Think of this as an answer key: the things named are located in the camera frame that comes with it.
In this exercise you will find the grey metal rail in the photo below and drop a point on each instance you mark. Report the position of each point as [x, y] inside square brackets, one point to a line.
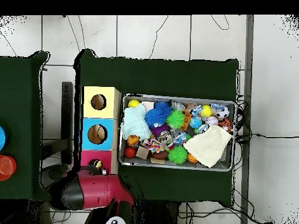
[249, 70]

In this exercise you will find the red ball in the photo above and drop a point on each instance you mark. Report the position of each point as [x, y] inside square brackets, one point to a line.
[130, 152]

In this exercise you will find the silver mesh bin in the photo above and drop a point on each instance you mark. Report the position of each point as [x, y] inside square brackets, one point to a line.
[127, 161]

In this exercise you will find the red plastic cup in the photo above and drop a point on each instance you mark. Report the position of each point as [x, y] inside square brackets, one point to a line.
[7, 168]

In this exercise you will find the large blue spiky ball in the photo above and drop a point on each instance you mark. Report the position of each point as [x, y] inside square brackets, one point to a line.
[155, 117]

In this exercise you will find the dark green table cloth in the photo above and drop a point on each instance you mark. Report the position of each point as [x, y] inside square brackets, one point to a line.
[21, 128]
[158, 77]

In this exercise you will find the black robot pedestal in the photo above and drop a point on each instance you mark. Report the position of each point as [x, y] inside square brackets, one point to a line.
[158, 214]

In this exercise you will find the black and white soccer ball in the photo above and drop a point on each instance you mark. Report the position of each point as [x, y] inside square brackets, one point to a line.
[222, 112]

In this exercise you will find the black upright panel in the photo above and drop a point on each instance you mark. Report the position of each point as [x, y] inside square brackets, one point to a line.
[67, 116]

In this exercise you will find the mint waffle cloth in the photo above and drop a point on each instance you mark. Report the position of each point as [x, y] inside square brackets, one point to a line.
[135, 122]

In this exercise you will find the blue plastic cup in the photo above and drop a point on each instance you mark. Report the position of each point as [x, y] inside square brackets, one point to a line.
[2, 137]

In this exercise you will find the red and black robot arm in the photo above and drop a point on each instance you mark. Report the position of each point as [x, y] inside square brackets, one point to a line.
[98, 191]

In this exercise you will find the green spiky ball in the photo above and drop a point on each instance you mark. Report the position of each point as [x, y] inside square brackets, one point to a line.
[175, 119]
[177, 154]

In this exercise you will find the small blue spiky ball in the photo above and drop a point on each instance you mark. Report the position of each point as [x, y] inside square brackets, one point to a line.
[163, 107]

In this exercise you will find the yellow plush toy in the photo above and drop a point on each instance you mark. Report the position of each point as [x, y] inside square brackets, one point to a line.
[99, 164]

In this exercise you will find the wooden box with three holes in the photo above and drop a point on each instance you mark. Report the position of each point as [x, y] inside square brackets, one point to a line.
[109, 112]

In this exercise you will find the yellow plastic ball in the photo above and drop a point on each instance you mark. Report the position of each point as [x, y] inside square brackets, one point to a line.
[133, 103]
[206, 110]

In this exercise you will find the dark grey rounded base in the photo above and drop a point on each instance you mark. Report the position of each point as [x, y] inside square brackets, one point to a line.
[53, 173]

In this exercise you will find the cream waffle cloth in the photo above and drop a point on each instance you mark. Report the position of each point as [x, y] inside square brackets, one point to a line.
[208, 145]

